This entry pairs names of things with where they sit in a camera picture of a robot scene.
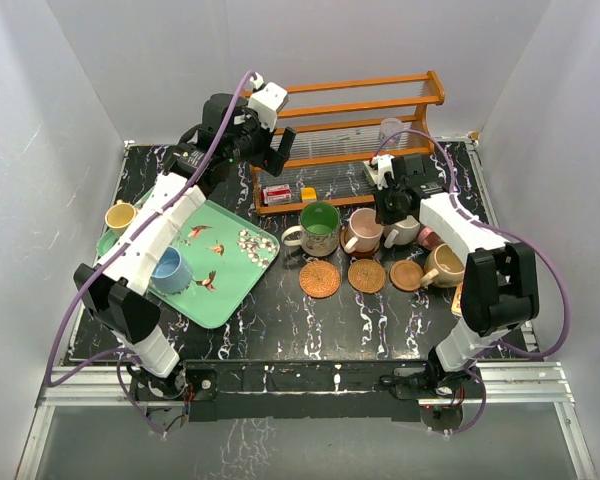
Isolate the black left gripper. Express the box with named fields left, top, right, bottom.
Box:
left=225, top=102, right=294, bottom=176

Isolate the white speckled mug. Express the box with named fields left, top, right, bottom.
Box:
left=384, top=215, right=421, bottom=249

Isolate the pink mug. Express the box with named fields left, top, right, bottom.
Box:
left=344, top=208, right=384, bottom=254

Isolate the maroon speckled mug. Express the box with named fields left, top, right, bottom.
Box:
left=416, top=227, right=444, bottom=251

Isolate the green floral mug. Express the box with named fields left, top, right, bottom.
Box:
left=281, top=202, right=341, bottom=258

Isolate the beige brown mug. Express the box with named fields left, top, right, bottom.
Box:
left=420, top=243, right=465, bottom=288

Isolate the yellow mug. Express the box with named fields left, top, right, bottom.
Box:
left=104, top=200, right=137, bottom=238

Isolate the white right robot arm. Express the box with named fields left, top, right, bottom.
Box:
left=366, top=154, right=539, bottom=397

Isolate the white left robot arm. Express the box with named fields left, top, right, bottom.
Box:
left=74, top=82, right=296, bottom=399

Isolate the dark grooved wooden coaster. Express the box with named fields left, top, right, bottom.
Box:
left=339, top=228, right=381, bottom=259

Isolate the smooth brown wooden coaster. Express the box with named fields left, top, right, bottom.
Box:
left=389, top=260, right=424, bottom=292

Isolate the woven rattan coaster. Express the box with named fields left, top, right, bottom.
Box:
left=347, top=259, right=386, bottom=294
left=299, top=260, right=341, bottom=299

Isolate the green white flat box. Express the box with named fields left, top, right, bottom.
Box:
left=362, top=161, right=379, bottom=187

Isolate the orange wooden rack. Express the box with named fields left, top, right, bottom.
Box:
left=251, top=70, right=446, bottom=216

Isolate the red white small box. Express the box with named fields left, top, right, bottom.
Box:
left=261, top=184, right=292, bottom=206

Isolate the yellow small block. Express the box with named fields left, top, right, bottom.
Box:
left=301, top=187, right=317, bottom=203

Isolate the green floral serving tray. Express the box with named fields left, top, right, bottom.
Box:
left=104, top=197, right=279, bottom=329

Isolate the blue mug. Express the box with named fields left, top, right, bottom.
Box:
left=151, top=246, right=193, bottom=295

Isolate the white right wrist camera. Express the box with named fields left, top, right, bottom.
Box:
left=370, top=154, right=395, bottom=190

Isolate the aluminium table frame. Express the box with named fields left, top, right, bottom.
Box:
left=17, top=139, right=599, bottom=480

